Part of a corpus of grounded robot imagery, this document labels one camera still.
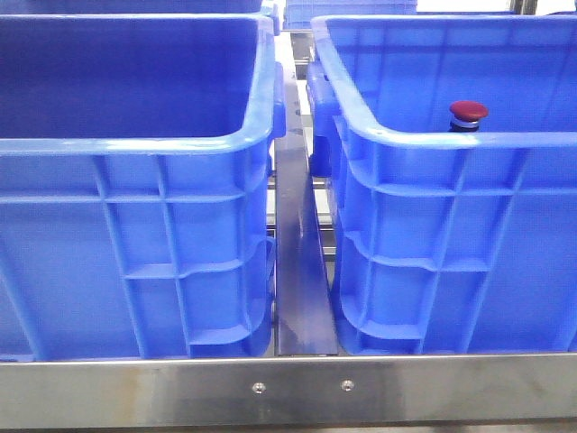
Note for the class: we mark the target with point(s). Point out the red push button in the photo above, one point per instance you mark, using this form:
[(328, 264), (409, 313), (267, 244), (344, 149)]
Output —
[(466, 116)]

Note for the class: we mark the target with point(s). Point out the steel centre divider bar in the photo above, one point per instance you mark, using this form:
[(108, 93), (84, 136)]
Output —
[(305, 321)]

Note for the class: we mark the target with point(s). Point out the right blue plastic bin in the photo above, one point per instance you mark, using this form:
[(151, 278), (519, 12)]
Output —
[(449, 243)]

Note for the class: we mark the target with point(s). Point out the blue plastic bin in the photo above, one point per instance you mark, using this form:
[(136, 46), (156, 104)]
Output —
[(134, 173), (449, 243)]

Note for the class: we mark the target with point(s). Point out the left blue plastic bin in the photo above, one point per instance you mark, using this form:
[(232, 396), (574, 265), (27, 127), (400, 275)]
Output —
[(134, 173)]

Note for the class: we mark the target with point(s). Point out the back right blue bin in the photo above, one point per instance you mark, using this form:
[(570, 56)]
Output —
[(298, 14)]

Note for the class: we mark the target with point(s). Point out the back left blue bin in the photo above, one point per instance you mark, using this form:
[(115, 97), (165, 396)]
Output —
[(267, 8)]

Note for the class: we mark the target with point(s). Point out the steel front rail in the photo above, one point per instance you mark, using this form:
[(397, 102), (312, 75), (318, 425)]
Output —
[(289, 391)]

